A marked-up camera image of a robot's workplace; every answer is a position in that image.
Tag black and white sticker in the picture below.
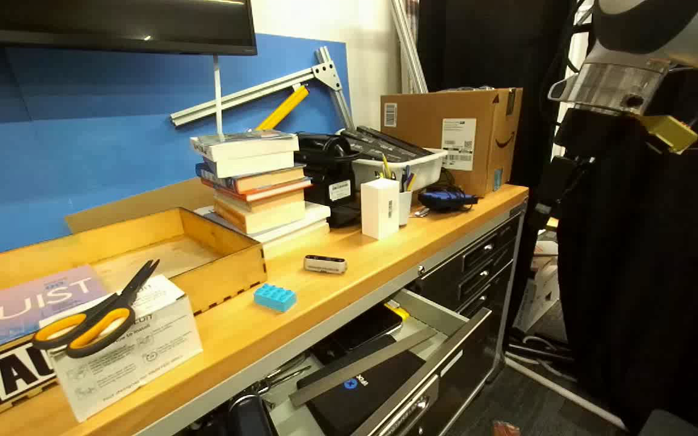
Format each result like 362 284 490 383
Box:
0 342 56 405

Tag white plastic bin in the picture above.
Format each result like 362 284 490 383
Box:
342 126 445 190

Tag black tool drawer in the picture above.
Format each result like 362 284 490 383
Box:
264 290 502 436

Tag stack of books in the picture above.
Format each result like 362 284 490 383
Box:
190 130 330 245

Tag purple UIST sign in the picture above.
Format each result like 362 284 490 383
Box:
0 265 107 345

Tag blue toy brick block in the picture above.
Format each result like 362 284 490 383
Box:
253 284 294 311

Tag yellow handled black scissors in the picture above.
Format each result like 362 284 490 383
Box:
30 259 158 357

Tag grey metal ruler bar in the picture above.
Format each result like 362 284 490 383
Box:
291 327 436 407

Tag black flat box with logo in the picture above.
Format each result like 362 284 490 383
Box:
307 351 423 436

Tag brown cardboard shipping box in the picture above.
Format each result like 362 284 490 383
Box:
381 87 522 196

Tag shallow wooden tray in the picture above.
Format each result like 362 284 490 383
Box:
67 207 267 311

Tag white paper box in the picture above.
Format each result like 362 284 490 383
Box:
46 273 200 420

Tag yellow bar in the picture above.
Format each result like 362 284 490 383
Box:
253 85 310 133

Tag blue foam board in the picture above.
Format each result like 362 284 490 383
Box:
0 34 322 252

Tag white small carton box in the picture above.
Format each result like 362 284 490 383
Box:
361 179 399 240

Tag blue black tool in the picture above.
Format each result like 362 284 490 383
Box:
418 189 476 212

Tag black drawer cabinet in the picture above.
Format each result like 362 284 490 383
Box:
411 207 522 332

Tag small silver metal object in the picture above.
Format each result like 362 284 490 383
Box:
302 254 347 275

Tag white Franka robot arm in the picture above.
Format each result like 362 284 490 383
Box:
548 0 698 113

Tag black equipment box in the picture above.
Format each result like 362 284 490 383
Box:
294 136 358 227

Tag black monitor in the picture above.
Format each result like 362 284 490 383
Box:
0 0 256 56

